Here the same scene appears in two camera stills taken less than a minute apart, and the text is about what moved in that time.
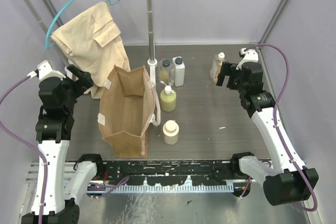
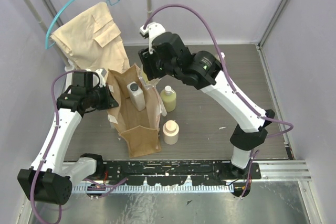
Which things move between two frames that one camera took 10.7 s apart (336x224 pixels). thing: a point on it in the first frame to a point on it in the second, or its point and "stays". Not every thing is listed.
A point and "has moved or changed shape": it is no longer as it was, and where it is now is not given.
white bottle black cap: [179, 71] has moved or changed shape
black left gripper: [79, 80] to [107, 98]
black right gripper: [226, 70] to [148, 59]
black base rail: [207, 172] stays
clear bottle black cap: [166, 72] has moved or changed shape
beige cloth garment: [95, 43] stays
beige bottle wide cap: [170, 130] stays
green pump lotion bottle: [168, 99] stays
